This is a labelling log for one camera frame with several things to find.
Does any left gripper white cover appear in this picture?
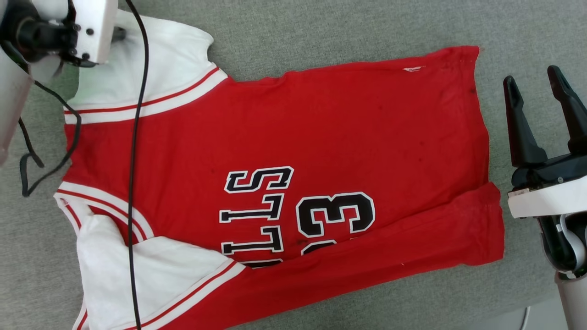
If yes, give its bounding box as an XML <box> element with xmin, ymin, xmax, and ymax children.
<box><xmin>0</xmin><ymin>0</ymin><xmax>127</xmax><ymax>68</ymax></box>

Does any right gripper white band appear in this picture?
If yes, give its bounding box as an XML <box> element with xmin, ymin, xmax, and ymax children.
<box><xmin>503</xmin><ymin>65</ymin><xmax>587</xmax><ymax>278</ymax></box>

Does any red white basketball jersey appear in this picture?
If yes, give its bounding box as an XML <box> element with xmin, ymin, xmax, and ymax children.
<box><xmin>54</xmin><ymin>9</ymin><xmax>505</xmax><ymax>330</ymax></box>

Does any thin black cable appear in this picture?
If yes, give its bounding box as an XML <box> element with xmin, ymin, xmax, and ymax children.
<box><xmin>18</xmin><ymin>80</ymin><xmax>82</xmax><ymax>198</ymax></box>

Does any thick black cable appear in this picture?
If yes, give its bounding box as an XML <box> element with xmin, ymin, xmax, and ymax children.
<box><xmin>125</xmin><ymin>0</ymin><xmax>150</xmax><ymax>330</ymax></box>

